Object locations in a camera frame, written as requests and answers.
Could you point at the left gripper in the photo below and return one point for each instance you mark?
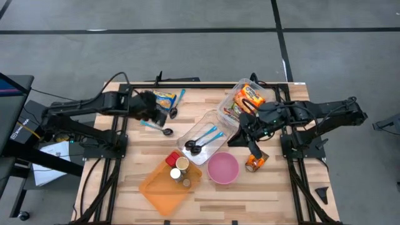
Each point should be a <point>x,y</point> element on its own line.
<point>143,106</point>

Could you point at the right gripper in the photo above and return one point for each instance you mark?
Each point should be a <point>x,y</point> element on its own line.
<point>261,125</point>

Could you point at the blue ramen noodle packet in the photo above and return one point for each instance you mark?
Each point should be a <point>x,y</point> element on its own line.
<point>167,98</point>

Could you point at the small orange snack packet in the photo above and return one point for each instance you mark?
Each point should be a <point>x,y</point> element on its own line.
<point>254,164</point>

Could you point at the dark red ramen noodle packet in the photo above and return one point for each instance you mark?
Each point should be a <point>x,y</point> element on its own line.
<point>232,112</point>

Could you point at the red-lid spice jar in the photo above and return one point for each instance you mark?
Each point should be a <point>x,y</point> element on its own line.
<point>172,158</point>

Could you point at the yellow orange ramen noodle packet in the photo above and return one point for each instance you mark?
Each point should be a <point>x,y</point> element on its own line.
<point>253,93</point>

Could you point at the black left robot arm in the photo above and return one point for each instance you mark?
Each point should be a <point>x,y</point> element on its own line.
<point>81,107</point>

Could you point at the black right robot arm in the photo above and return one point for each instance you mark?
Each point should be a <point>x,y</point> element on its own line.
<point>331,111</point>

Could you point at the clear rectangular plastic container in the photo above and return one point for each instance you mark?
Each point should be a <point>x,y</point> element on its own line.
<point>231,90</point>
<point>215,150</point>

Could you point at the pink bowl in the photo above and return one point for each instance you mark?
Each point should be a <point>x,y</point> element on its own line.
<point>223,168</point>

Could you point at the orange plastic tray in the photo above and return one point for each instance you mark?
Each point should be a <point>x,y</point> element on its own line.
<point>162,197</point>

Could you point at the white tape label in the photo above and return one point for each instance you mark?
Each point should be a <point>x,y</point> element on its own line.
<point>300,83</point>

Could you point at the black stand base beam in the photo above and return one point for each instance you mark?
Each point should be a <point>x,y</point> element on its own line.
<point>47,162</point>

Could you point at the white paper sheet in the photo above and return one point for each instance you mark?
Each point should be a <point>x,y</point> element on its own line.
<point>50,175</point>

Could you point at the black box with white logo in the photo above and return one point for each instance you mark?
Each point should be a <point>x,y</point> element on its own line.
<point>28,125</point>

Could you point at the black floor stand foot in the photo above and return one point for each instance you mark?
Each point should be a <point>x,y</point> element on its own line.
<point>387,123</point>

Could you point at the black monitor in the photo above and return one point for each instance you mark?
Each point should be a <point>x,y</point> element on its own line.
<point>12,106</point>

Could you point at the black caster wheel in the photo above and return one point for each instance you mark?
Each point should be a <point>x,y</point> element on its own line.
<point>23,215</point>

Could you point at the black bracket behind table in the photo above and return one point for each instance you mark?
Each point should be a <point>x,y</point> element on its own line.
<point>181,79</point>

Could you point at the black aluminium rig frame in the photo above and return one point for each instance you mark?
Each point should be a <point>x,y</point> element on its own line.
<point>203,86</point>

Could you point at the black triangular bracket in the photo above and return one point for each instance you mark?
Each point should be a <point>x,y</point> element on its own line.
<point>322,193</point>

